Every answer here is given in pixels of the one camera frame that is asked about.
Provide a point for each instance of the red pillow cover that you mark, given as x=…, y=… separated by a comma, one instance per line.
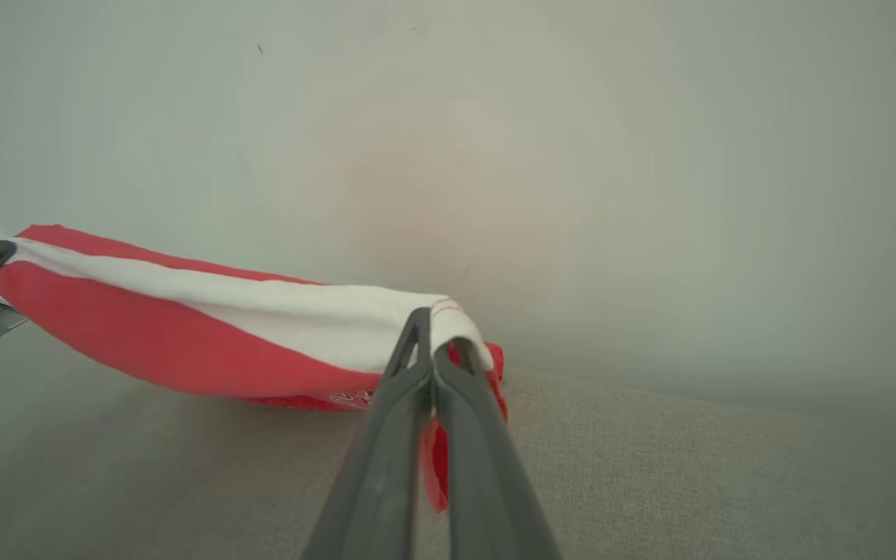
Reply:
x=145, y=327

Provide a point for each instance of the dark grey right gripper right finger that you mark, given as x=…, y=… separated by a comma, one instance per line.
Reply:
x=487, y=482

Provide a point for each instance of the grey fabric sofa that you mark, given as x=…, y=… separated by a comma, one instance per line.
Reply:
x=728, y=482

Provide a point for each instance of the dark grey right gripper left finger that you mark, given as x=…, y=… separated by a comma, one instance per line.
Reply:
x=382, y=467

